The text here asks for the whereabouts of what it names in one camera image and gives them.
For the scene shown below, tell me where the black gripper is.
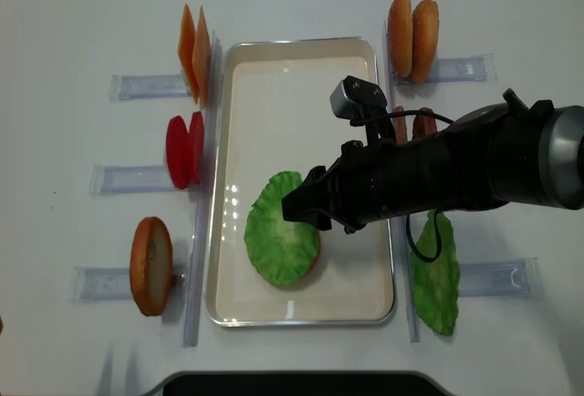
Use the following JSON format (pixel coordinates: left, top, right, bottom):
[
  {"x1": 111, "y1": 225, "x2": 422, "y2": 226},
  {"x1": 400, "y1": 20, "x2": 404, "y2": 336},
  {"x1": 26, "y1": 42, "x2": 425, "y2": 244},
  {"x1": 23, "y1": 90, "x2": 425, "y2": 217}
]
[{"x1": 282, "y1": 138, "x2": 452, "y2": 231}]

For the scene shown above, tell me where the green lettuce leaf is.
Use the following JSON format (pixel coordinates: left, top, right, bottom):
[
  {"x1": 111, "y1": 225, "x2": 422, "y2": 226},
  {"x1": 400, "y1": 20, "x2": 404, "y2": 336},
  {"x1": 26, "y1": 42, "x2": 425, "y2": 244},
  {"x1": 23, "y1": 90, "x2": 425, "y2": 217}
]
[
  {"x1": 244, "y1": 171, "x2": 318, "y2": 275},
  {"x1": 410, "y1": 210, "x2": 461, "y2": 337}
]

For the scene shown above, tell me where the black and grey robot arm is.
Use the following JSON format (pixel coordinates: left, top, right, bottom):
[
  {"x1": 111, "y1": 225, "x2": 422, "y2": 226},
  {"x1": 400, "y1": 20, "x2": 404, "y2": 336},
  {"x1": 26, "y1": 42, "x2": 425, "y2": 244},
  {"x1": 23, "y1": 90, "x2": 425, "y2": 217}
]
[{"x1": 282, "y1": 90, "x2": 583, "y2": 233}]

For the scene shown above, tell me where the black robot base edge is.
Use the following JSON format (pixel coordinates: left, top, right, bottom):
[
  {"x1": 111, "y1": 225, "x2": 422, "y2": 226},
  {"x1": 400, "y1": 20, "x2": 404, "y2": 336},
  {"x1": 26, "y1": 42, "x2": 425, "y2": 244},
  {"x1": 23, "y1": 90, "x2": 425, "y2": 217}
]
[{"x1": 163, "y1": 372, "x2": 447, "y2": 395}]

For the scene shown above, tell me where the brown meat patty front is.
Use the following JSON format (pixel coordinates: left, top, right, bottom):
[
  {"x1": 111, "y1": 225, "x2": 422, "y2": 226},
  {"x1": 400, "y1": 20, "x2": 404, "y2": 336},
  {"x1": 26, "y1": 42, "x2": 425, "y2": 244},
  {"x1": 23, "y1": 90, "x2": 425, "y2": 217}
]
[{"x1": 393, "y1": 115, "x2": 408, "y2": 144}]

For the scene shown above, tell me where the brown meat patty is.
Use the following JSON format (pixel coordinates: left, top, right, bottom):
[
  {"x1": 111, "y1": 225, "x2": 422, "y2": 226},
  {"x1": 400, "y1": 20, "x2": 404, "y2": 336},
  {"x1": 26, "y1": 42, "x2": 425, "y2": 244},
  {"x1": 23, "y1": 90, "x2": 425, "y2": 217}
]
[
  {"x1": 393, "y1": 115, "x2": 408, "y2": 144},
  {"x1": 412, "y1": 114, "x2": 437, "y2": 141}
]

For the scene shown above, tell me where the brown meat patty rear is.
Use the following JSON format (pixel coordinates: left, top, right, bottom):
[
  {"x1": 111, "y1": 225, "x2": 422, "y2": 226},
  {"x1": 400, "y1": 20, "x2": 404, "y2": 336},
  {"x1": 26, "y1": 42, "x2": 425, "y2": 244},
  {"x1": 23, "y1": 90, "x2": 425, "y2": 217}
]
[{"x1": 412, "y1": 114, "x2": 437, "y2": 141}]

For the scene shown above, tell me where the green lettuce leaf on rack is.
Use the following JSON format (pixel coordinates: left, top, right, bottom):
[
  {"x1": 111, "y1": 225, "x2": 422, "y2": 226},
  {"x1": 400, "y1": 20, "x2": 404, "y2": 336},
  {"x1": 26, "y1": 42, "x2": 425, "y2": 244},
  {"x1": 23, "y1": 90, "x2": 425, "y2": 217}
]
[{"x1": 410, "y1": 210, "x2": 461, "y2": 337}]

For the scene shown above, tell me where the orange cheese slice rear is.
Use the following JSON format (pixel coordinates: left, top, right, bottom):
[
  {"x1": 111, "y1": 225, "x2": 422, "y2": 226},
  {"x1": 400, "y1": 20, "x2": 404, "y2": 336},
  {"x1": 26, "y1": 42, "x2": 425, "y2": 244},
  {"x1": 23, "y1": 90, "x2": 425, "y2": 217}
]
[{"x1": 177, "y1": 4, "x2": 200, "y2": 103}]

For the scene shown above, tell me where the clear pusher track near tomato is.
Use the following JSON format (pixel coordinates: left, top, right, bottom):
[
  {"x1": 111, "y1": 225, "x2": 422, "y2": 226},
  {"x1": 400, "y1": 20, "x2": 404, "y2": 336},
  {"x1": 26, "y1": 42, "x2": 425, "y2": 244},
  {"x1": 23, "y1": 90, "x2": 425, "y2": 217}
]
[{"x1": 89, "y1": 165, "x2": 176, "y2": 195}]

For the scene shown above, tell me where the clear pusher track near lettuce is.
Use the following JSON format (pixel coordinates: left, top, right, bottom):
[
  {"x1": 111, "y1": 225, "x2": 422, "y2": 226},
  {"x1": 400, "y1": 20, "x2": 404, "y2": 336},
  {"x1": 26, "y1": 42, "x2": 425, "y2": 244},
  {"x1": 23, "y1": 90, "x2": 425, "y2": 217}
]
[{"x1": 459, "y1": 257, "x2": 544, "y2": 298}]

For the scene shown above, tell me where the clear pusher track near cheese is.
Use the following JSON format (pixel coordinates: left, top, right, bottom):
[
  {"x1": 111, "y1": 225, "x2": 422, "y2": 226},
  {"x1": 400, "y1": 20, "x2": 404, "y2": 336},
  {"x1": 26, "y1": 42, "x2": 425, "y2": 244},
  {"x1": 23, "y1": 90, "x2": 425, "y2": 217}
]
[{"x1": 109, "y1": 75, "x2": 191, "y2": 102}]

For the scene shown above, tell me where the clear pusher track near bread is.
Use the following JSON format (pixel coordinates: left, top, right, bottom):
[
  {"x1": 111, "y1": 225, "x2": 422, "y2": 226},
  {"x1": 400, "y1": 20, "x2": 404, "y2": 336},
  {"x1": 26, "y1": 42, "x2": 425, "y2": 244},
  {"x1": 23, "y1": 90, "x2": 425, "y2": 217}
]
[{"x1": 71, "y1": 266, "x2": 188, "y2": 303}]

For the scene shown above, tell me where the metal serving tray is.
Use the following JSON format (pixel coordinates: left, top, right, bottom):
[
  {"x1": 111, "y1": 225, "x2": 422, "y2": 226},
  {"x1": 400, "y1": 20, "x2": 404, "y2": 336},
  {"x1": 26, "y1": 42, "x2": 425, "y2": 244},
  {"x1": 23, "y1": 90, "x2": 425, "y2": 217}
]
[{"x1": 205, "y1": 37, "x2": 395, "y2": 328}]

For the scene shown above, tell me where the bun half rear right rack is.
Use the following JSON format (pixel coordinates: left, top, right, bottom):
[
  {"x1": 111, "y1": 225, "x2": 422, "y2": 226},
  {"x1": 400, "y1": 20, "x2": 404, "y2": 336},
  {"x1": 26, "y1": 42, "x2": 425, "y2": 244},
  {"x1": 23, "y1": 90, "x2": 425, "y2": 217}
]
[{"x1": 388, "y1": 0, "x2": 412, "y2": 78}]

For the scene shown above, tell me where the bun half rack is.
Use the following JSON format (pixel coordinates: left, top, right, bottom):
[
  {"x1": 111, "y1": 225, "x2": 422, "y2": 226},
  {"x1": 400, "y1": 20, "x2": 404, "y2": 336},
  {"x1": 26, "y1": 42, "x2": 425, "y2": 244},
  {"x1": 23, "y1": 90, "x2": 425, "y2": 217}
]
[
  {"x1": 410, "y1": 0, "x2": 439, "y2": 84},
  {"x1": 388, "y1": 0, "x2": 412, "y2": 78}
]

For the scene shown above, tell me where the clear pusher track near buns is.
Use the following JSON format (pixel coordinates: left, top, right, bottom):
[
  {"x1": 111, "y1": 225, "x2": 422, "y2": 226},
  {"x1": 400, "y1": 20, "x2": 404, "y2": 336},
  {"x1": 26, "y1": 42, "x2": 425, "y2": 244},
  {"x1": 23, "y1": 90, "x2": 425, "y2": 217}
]
[{"x1": 391, "y1": 52, "x2": 498, "y2": 86}]

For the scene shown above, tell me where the bun half front right rack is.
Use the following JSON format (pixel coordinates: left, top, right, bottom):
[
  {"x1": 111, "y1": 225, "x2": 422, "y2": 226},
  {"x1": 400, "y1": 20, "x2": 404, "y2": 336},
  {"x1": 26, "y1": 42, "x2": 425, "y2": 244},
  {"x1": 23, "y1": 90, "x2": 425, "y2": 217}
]
[{"x1": 410, "y1": 0, "x2": 439, "y2": 84}]

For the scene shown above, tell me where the clear right rack front rail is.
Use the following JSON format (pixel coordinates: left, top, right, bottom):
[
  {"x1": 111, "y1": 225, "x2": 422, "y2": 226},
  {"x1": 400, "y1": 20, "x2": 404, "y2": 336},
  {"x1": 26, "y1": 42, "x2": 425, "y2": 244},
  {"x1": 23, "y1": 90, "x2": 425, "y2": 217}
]
[{"x1": 381, "y1": 21, "x2": 422, "y2": 343}]

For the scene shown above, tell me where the clear rack rail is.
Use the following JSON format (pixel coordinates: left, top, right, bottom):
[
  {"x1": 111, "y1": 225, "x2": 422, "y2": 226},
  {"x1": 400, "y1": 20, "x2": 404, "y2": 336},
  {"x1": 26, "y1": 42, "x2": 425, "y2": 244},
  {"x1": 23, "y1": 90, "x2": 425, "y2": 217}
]
[
  {"x1": 381, "y1": 21, "x2": 422, "y2": 343},
  {"x1": 182, "y1": 35, "x2": 224, "y2": 349}
]

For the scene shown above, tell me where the clear left rack front rail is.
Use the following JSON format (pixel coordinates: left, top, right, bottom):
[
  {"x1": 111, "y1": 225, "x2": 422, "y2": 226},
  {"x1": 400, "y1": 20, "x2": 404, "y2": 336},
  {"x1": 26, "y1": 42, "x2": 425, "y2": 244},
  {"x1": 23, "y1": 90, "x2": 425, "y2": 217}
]
[{"x1": 182, "y1": 35, "x2": 224, "y2": 349}]

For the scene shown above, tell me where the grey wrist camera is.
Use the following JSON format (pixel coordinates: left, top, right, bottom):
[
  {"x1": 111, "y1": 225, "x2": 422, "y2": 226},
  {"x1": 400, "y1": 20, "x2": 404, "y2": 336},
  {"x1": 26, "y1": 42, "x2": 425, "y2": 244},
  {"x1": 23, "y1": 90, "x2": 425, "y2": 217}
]
[{"x1": 329, "y1": 76, "x2": 387, "y2": 120}]

